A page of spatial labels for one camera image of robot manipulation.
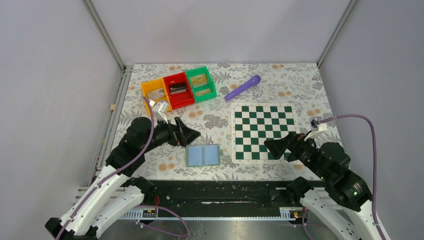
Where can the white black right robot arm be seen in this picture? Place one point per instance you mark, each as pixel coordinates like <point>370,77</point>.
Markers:
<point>363,225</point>

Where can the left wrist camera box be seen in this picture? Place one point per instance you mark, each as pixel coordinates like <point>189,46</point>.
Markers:
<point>159,110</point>

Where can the green plastic bin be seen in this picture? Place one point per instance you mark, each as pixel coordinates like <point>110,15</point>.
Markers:
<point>210,85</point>

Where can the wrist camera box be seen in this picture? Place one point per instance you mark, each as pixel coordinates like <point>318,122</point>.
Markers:
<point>159,110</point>
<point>316,125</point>

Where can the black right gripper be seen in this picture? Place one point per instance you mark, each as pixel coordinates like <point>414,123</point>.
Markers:
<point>292,142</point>

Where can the green white chessboard mat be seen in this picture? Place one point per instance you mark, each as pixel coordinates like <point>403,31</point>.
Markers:
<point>254,123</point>

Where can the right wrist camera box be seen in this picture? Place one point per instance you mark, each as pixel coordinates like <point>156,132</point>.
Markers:
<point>316,125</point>

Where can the yellow plastic bin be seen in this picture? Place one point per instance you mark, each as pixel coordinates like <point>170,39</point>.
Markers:
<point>155,84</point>

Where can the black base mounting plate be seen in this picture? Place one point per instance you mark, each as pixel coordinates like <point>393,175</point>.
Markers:
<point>221,199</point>

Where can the floral patterned tablecloth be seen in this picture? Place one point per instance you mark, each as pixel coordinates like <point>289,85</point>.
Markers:
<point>299,84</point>

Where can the gold card stack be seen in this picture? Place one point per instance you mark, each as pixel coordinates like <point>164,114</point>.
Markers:
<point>198,80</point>

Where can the red plastic bin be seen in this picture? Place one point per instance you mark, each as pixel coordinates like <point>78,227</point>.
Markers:
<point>182,99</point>

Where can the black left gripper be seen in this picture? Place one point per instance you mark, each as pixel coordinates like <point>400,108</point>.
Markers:
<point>182,135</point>

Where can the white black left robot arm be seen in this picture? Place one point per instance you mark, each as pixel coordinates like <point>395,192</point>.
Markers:
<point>114,192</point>

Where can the purple plastic tube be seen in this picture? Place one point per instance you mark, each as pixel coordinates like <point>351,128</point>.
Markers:
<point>253,81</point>

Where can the silver card stack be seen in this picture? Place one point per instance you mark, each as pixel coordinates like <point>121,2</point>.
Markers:
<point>156,94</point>

